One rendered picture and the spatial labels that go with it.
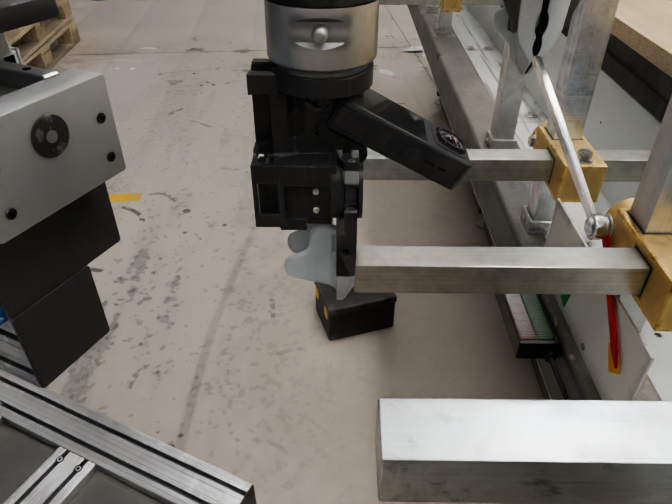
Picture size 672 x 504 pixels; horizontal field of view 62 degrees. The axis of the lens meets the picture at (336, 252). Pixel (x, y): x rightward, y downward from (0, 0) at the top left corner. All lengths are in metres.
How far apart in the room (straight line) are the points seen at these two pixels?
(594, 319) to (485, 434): 0.41
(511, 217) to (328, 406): 0.78
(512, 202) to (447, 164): 0.49
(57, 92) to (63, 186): 0.07
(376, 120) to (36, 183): 0.27
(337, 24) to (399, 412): 0.23
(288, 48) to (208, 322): 1.40
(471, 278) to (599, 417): 0.26
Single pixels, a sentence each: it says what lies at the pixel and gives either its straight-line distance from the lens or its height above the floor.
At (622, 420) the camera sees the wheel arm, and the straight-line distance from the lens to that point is 0.26.
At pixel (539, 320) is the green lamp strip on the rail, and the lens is 0.70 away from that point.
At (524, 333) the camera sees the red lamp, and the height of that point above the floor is 0.70.
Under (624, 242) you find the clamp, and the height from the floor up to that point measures 0.85.
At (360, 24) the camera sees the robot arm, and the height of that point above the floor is 1.06.
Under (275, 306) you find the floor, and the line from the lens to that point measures 1.74.
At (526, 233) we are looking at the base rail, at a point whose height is 0.70.
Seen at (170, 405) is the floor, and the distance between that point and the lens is 1.53.
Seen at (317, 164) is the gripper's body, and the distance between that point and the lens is 0.41.
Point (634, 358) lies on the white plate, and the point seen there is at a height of 0.78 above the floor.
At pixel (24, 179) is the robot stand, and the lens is 0.49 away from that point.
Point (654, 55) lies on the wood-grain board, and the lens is 1.03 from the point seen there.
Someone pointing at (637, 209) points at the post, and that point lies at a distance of 0.58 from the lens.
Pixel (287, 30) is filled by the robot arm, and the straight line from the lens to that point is 0.37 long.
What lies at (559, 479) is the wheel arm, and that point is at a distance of 0.25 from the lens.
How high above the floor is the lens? 1.15
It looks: 36 degrees down
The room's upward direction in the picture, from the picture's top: straight up
